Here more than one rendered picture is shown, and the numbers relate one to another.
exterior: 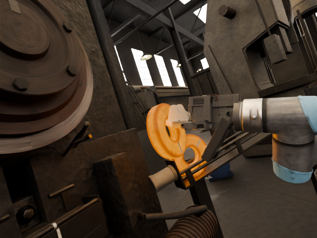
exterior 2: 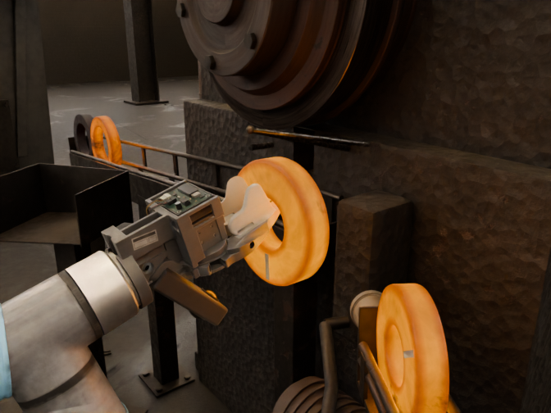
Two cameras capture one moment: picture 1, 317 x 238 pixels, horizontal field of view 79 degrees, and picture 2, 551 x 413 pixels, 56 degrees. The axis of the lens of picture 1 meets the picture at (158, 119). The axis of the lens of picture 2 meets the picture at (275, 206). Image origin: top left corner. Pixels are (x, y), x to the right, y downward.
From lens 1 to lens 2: 0.97 m
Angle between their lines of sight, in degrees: 109
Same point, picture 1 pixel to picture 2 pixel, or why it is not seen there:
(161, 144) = not seen: hidden behind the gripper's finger
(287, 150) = not seen: hidden behind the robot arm
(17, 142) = (254, 114)
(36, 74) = (229, 45)
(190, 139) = (402, 318)
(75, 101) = (302, 77)
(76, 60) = (261, 18)
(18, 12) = not seen: outside the picture
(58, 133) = (285, 119)
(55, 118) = (275, 99)
